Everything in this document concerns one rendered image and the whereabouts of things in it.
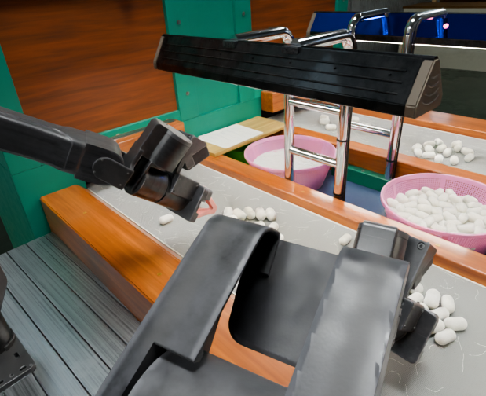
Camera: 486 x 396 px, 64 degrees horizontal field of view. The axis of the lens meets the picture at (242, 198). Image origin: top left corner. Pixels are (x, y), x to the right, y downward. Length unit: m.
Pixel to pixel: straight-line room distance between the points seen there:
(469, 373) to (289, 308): 0.47
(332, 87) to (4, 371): 0.68
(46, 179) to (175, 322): 0.94
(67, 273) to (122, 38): 0.60
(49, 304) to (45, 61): 0.55
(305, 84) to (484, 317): 0.45
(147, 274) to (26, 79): 0.55
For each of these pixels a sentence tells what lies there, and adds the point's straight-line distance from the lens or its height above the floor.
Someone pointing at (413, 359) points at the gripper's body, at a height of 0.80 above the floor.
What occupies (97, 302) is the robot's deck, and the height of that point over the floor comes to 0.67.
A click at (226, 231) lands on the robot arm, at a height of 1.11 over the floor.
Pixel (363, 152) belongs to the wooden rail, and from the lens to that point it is 1.16.
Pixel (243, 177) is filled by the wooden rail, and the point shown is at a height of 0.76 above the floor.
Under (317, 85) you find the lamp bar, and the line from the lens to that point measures 0.62.
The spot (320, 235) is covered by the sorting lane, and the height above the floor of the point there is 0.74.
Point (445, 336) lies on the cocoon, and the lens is 0.64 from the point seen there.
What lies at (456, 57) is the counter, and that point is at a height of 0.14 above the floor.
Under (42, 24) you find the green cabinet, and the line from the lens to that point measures 1.05.
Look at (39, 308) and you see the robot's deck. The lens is 0.89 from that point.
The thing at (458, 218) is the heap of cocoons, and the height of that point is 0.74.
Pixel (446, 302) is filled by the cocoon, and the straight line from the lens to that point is 0.70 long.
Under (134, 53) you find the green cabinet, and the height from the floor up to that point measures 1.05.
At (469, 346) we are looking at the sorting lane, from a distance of 0.67.
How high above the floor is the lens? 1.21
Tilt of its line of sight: 29 degrees down
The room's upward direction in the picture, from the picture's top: 4 degrees counter-clockwise
